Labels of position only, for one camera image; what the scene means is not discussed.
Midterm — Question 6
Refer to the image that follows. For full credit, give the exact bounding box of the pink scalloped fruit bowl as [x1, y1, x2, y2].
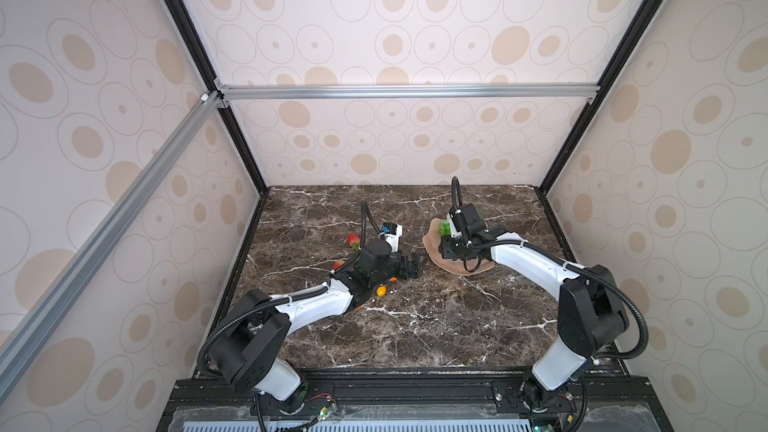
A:
[422, 218, 495, 276]

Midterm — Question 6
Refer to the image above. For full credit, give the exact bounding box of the green grape bunch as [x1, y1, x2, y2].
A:
[434, 219, 453, 237]

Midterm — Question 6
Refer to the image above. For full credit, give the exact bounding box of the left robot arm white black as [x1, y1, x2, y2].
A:
[197, 201, 425, 413]

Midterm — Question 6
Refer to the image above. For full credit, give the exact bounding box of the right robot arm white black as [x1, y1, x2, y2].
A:
[439, 176, 650, 413]

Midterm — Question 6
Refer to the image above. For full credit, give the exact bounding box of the strawberry far with leaves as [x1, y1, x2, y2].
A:
[347, 233, 362, 252]

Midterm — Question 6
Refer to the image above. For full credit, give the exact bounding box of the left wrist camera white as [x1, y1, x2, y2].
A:
[379, 222, 403, 252]

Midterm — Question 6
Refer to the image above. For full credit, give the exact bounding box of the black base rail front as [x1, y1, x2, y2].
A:
[157, 369, 673, 431]

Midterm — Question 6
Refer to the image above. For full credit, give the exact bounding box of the horizontal aluminium rail back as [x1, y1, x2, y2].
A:
[220, 83, 600, 102]

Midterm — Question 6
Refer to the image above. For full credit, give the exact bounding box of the black frame post right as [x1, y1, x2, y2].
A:
[536, 0, 664, 197]

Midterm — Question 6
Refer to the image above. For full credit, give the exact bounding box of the black frame post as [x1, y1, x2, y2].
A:
[163, 0, 268, 196]
[536, 0, 664, 197]

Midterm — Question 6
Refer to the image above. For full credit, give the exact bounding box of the black frame post left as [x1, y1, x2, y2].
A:
[163, 0, 268, 196]

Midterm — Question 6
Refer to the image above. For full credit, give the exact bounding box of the diagonal aluminium rail left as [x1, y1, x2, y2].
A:
[1, 90, 222, 401]

